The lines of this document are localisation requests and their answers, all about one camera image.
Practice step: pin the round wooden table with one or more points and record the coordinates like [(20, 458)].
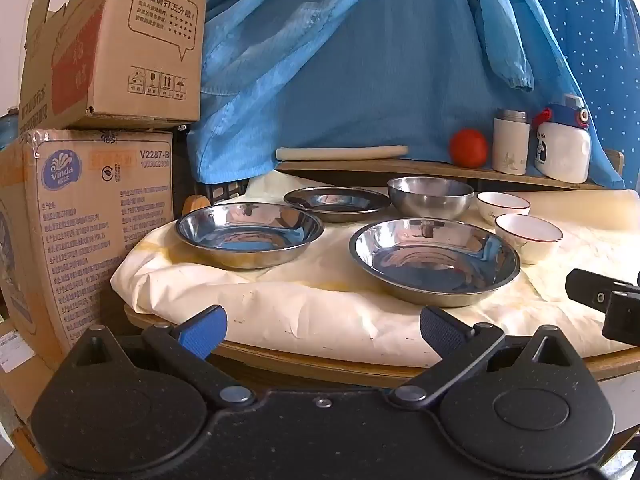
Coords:
[(320, 360)]

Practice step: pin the small stainless steel plate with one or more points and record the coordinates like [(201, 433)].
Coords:
[(335, 202)]

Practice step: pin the medium stainless steel plate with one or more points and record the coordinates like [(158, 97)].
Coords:
[(250, 235)]

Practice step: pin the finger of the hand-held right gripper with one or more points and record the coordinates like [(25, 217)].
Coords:
[(587, 290)]

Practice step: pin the cardboard box blue logo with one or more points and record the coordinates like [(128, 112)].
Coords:
[(85, 240)]

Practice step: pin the large stainless steel plate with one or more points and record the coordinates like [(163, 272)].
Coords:
[(435, 265)]

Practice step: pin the wooden shelf board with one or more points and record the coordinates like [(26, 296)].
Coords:
[(390, 166)]

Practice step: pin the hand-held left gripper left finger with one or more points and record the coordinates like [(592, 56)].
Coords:
[(204, 332)]

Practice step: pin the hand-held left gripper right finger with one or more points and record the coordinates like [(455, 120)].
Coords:
[(440, 329)]

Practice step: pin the white bottle blue lid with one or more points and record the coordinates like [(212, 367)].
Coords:
[(562, 152)]

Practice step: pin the white thermos cup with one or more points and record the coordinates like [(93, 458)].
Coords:
[(510, 145)]

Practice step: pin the light blue hanging coat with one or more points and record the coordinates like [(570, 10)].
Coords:
[(375, 70)]

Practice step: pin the stainless steel bowl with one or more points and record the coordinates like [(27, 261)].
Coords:
[(430, 200)]

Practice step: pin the brown cardboard box red print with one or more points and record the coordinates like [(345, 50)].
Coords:
[(125, 45)]

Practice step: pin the black plastic crate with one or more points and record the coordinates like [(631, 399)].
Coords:
[(220, 192)]

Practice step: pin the flat cardboard box white label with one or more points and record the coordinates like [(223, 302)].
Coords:
[(17, 355)]

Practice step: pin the red tomato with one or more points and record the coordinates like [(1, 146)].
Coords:
[(468, 148)]

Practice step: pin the cream table cloth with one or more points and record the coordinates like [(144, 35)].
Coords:
[(320, 305)]

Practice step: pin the white red-rimmed ceramic bowl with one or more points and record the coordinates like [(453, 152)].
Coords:
[(530, 240), (502, 207)]

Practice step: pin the blue white-dotted fabric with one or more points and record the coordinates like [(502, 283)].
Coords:
[(595, 35)]

